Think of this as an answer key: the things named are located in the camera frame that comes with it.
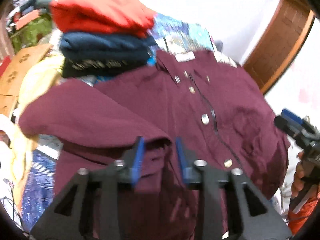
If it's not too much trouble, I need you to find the maroon button shirt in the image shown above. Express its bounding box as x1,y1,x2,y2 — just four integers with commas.
18,51,289,239

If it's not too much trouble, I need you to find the person's right hand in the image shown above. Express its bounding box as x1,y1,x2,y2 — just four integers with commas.
291,151,305,198

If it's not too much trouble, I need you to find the brown wooden door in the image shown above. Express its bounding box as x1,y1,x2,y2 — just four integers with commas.
243,0,315,94

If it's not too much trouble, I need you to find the orange sleeve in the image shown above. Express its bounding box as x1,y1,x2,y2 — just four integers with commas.
288,194,319,235

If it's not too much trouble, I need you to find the yellow orange blanket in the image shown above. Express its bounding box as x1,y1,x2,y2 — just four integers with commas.
1,56,65,210

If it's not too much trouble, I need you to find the blue patterned bedsheet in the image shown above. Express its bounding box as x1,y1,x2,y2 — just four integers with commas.
21,14,238,231

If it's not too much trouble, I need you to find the black garment gold print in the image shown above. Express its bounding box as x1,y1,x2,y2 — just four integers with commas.
62,58,149,78

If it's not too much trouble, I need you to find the brown cardboard box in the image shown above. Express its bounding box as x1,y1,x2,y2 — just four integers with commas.
0,43,52,118

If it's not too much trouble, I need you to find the navy folded garment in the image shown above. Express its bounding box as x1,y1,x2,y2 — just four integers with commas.
60,32,157,62

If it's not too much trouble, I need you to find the red box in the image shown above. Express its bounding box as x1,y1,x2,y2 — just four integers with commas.
0,56,11,76

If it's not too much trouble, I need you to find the green patterned cloth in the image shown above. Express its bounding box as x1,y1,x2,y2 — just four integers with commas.
9,14,53,54

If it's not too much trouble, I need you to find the red folded garment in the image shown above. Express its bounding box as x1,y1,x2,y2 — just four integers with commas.
50,0,156,38

